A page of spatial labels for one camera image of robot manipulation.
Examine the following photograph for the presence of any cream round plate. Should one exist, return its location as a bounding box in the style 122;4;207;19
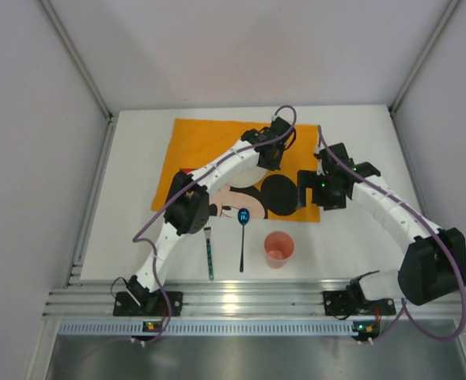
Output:
227;166;267;188

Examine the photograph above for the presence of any pink plastic cup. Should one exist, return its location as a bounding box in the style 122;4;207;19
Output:
263;231;295;269

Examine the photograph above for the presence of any orange cartoon mouse cloth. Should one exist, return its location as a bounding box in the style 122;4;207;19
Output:
151;119;320;222

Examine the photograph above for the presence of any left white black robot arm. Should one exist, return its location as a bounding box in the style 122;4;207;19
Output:
127;116;295;307

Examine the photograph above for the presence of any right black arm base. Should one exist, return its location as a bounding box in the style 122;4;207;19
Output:
322;290;396;320

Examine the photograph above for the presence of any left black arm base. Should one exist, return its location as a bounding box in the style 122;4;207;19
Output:
113;291;184;317

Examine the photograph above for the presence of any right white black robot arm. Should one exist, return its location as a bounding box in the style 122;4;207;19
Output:
297;143;466;306

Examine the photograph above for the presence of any blue metallic spoon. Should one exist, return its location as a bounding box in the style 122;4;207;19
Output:
237;208;250;273

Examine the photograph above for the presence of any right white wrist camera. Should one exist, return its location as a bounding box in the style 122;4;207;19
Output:
313;146;327;175

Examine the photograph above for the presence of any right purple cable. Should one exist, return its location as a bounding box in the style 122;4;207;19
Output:
317;124;466;341

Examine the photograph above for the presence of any fork with teal handle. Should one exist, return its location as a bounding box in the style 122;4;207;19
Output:
203;225;214;281

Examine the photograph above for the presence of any aluminium mounting rail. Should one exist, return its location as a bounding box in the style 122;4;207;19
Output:
42;278;466;318

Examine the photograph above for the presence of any perforated grey cable duct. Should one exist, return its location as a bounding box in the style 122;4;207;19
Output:
59;318;380;340

